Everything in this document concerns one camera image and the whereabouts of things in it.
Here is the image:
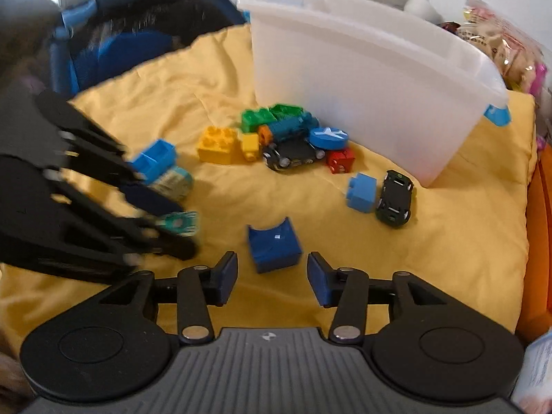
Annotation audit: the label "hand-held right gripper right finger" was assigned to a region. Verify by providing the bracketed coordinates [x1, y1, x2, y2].
[307, 251, 449, 346]

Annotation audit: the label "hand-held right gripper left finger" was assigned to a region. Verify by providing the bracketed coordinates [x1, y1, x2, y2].
[101, 250, 239, 346]

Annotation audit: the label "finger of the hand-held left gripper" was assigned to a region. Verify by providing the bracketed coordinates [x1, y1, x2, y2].
[0, 168, 201, 287]
[34, 90, 184, 215]

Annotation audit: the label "cream dinosaur cube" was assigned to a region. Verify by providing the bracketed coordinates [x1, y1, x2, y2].
[160, 210, 200, 239]

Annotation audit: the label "dark blue arch block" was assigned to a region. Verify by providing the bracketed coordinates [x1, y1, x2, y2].
[247, 216, 303, 274]

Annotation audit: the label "red building block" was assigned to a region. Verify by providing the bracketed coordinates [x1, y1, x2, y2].
[325, 148, 355, 174]

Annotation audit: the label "green building block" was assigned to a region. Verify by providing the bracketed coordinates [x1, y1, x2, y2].
[240, 109, 277, 134]

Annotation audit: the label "white plastic storage bin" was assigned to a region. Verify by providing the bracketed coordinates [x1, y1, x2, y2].
[236, 0, 512, 188]

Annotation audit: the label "light blue four-stud block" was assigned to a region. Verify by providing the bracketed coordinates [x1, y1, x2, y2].
[130, 139, 177, 183]

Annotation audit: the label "yellow four-stud block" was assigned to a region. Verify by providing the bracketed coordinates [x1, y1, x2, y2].
[197, 126, 239, 165]

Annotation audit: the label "small light blue block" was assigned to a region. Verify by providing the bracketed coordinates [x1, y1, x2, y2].
[347, 172, 377, 214]

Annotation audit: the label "small yellow block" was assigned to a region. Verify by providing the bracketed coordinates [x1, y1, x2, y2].
[239, 133, 260, 161]

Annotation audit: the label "black toy car green stripe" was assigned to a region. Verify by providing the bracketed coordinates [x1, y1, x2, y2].
[375, 169, 415, 228]

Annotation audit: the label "yellow cloth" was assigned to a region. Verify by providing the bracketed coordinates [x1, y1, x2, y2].
[0, 23, 538, 354]

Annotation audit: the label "blue round airplane disc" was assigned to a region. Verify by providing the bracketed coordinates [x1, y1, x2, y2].
[309, 126, 348, 151]

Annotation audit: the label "dark blue bag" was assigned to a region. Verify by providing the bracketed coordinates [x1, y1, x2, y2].
[49, 0, 248, 96]

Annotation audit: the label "teal toy train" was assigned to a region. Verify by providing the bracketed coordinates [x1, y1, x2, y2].
[258, 112, 321, 144]

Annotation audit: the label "orange box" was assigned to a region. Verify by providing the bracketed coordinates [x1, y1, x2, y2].
[515, 147, 552, 348]

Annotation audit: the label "white packet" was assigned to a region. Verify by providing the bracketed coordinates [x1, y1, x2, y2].
[511, 334, 552, 412]

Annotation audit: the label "white round object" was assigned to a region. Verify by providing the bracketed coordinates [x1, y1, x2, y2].
[404, 0, 445, 22]

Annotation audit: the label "pink toy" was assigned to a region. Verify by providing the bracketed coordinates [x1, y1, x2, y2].
[528, 62, 552, 100]

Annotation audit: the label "snack bag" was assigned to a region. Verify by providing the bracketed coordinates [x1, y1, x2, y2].
[457, 0, 550, 93]

